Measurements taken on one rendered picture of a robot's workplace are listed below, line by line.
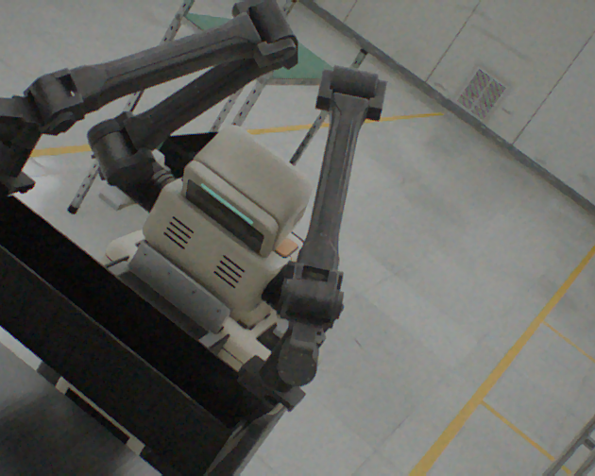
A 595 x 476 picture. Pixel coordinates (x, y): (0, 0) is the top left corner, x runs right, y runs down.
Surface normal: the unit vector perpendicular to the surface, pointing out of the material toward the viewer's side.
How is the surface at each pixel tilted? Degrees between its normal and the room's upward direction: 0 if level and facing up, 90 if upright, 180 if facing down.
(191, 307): 90
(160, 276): 90
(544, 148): 90
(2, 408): 0
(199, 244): 98
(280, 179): 43
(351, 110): 47
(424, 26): 90
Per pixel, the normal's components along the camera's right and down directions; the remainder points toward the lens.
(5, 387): 0.52, -0.78
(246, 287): -0.40, 0.30
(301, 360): -0.08, 0.32
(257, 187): 0.16, -0.44
